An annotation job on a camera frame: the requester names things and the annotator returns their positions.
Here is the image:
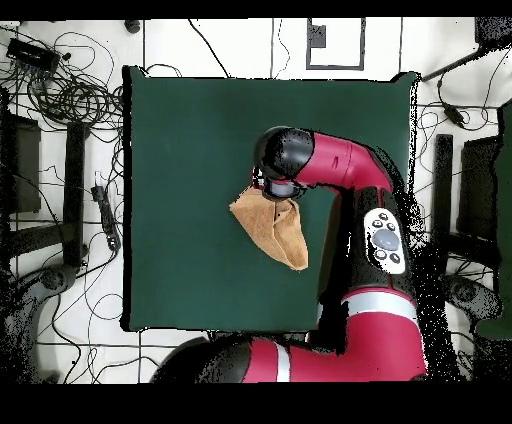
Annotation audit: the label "black upright bar stand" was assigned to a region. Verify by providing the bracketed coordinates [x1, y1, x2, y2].
[61, 121, 91, 269]
[429, 133, 455, 277]

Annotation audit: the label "dark green table cloth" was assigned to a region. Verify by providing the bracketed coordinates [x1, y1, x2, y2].
[121, 65, 419, 334]

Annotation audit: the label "dark tripod rod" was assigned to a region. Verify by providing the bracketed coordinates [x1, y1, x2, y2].
[419, 16, 512, 83]

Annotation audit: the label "black electronics box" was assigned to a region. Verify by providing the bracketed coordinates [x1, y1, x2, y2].
[5, 36, 61, 73]

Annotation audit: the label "grey curved base foot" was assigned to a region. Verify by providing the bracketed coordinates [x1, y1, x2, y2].
[0, 263, 79, 383]
[435, 273, 505, 321]

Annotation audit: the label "tan terry towel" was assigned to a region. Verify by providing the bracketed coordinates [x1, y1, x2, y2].
[228, 185, 310, 272]

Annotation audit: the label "tangle of black cables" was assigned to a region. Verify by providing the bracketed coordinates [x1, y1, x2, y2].
[0, 23, 125, 133]

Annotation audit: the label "dark flat box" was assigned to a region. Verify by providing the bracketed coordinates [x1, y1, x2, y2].
[0, 113, 42, 215]
[455, 135, 505, 241]

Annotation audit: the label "dark grey power adapter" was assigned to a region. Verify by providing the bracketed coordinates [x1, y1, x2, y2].
[441, 103, 467, 129]

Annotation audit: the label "black power strip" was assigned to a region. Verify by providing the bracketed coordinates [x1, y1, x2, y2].
[90, 184, 122, 252]

